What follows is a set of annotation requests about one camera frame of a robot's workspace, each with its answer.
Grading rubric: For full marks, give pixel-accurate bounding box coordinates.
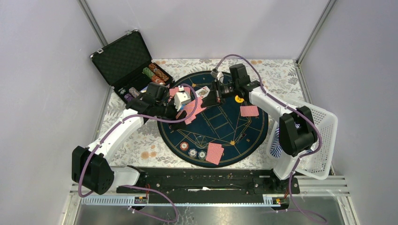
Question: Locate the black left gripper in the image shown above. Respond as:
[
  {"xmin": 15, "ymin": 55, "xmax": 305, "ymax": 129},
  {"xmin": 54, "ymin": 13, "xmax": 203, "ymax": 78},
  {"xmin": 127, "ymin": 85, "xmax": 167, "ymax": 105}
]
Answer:
[{"xmin": 155, "ymin": 96, "xmax": 187, "ymax": 130}]

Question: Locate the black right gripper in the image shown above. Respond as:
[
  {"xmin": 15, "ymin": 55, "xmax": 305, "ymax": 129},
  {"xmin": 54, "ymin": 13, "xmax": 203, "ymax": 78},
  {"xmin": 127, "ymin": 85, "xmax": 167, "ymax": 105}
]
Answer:
[{"xmin": 201, "ymin": 80, "xmax": 239, "ymax": 109}]

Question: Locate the face up playing card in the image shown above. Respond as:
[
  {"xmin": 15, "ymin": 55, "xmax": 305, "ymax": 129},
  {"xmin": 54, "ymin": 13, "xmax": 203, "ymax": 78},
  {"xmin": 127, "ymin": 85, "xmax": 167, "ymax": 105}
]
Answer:
[{"xmin": 195, "ymin": 86, "xmax": 210, "ymax": 98}]

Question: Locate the red backed card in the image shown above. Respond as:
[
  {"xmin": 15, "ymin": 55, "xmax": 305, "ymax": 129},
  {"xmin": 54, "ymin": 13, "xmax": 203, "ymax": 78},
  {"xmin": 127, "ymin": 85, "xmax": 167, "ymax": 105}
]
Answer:
[
  {"xmin": 206, "ymin": 142, "xmax": 221, "ymax": 165},
  {"xmin": 240, "ymin": 105, "xmax": 259, "ymax": 117},
  {"xmin": 169, "ymin": 86, "xmax": 191, "ymax": 98},
  {"xmin": 214, "ymin": 144, "xmax": 224, "ymax": 160}
]

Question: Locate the yellow big blind button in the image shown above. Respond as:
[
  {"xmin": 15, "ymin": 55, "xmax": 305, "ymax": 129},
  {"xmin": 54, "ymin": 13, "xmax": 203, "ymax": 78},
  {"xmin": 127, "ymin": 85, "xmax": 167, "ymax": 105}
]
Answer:
[{"xmin": 234, "ymin": 95, "xmax": 245, "ymax": 103}]

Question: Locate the red chip stack bottom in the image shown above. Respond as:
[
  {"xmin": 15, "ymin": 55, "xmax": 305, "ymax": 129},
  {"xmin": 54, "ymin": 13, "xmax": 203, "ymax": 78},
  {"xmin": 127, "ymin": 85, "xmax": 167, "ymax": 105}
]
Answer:
[{"xmin": 180, "ymin": 142, "xmax": 189, "ymax": 151}]

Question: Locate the red backed card bottom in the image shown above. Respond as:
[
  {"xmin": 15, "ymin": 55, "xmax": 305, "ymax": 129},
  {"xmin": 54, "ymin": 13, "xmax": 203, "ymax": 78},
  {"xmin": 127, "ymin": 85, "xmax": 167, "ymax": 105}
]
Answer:
[
  {"xmin": 206, "ymin": 142, "xmax": 221, "ymax": 165},
  {"xmin": 214, "ymin": 144, "xmax": 224, "ymax": 160}
]

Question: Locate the blue yellow chip stack bottom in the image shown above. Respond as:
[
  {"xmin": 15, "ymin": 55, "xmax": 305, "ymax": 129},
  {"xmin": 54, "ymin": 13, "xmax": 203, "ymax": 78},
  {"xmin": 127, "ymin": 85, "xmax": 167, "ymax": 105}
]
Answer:
[{"xmin": 197, "ymin": 150, "xmax": 207, "ymax": 160}]

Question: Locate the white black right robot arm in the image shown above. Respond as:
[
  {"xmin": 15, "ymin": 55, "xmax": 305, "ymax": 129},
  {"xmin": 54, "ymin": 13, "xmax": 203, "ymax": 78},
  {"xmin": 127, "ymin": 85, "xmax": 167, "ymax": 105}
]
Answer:
[{"xmin": 201, "ymin": 64, "xmax": 321, "ymax": 193}]

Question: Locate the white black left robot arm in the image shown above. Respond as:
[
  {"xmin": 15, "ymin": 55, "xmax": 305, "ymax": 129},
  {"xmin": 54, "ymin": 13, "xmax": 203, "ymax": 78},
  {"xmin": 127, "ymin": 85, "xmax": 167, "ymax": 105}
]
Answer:
[{"xmin": 71, "ymin": 107, "xmax": 193, "ymax": 198}]

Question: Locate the red chip row in case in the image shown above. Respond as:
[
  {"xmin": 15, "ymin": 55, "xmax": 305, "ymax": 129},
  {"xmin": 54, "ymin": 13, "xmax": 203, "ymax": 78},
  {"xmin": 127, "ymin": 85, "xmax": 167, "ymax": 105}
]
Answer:
[{"xmin": 151, "ymin": 75, "xmax": 165, "ymax": 85}]

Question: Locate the purple chip row in case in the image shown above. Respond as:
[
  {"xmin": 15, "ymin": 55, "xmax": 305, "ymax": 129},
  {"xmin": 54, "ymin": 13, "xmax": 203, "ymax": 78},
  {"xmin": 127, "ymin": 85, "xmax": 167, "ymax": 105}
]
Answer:
[{"xmin": 124, "ymin": 87, "xmax": 142, "ymax": 103}]

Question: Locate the brown chip row in case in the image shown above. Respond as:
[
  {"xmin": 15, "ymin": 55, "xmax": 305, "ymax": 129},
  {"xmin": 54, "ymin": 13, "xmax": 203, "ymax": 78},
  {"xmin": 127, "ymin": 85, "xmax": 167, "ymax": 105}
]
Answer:
[{"xmin": 148, "ymin": 63, "xmax": 169, "ymax": 82}]

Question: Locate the green chip row in case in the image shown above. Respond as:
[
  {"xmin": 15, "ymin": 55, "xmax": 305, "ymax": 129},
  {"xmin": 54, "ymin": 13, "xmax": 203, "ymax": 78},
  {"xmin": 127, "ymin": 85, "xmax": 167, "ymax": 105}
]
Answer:
[{"xmin": 142, "ymin": 67, "xmax": 155, "ymax": 79}]

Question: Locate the round dark blue poker mat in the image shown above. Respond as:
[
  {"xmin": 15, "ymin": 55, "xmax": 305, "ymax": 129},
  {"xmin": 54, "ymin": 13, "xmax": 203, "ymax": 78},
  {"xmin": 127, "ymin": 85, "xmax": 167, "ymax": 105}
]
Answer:
[{"xmin": 156, "ymin": 70, "xmax": 269, "ymax": 169}]

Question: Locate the black aluminium chip case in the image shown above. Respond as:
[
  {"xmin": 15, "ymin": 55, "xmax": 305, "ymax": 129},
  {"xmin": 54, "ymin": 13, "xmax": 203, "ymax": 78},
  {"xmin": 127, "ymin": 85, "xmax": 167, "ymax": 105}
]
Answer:
[{"xmin": 90, "ymin": 30, "xmax": 175, "ymax": 103}]

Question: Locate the clear dealer button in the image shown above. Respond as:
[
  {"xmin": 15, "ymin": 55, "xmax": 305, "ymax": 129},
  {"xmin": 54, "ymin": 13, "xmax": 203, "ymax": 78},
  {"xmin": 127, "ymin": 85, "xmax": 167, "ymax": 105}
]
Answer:
[{"xmin": 193, "ymin": 135, "xmax": 209, "ymax": 149}]

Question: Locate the blue white striped cloth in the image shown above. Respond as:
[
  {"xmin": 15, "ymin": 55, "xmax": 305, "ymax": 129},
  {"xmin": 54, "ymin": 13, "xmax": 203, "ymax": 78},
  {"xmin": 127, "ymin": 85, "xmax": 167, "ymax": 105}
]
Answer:
[{"xmin": 269, "ymin": 128, "xmax": 283, "ymax": 158}]

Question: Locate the white plastic laundry basket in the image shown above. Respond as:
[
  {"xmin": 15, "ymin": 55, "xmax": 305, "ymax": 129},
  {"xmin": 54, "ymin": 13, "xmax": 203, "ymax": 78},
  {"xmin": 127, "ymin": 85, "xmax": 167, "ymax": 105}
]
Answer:
[{"xmin": 267, "ymin": 98, "xmax": 338, "ymax": 180}]

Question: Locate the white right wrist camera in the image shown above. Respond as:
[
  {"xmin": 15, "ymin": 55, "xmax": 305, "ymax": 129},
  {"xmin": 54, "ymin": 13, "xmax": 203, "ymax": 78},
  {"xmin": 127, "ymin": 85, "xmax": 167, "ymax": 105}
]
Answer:
[{"xmin": 210, "ymin": 69, "xmax": 224, "ymax": 83}]

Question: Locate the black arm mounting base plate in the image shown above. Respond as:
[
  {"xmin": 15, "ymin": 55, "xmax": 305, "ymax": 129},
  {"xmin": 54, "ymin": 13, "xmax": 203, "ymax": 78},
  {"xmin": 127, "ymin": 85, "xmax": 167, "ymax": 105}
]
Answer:
[{"xmin": 85, "ymin": 166, "xmax": 301, "ymax": 204}]

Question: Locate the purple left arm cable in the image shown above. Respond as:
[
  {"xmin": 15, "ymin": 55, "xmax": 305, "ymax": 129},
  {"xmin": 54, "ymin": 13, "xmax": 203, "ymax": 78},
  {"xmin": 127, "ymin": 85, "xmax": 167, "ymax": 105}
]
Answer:
[{"xmin": 77, "ymin": 83, "xmax": 199, "ymax": 223}]

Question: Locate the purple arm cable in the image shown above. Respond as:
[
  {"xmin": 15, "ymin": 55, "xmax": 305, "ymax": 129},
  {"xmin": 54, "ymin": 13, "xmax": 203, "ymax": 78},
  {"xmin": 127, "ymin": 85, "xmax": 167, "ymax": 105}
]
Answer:
[
  {"xmin": 77, "ymin": 83, "xmax": 199, "ymax": 223},
  {"xmin": 215, "ymin": 54, "xmax": 329, "ymax": 224}
]

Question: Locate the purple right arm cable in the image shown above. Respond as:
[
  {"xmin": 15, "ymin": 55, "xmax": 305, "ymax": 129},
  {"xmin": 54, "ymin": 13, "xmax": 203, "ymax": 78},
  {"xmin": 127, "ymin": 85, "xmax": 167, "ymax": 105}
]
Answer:
[{"xmin": 215, "ymin": 54, "xmax": 329, "ymax": 224}]

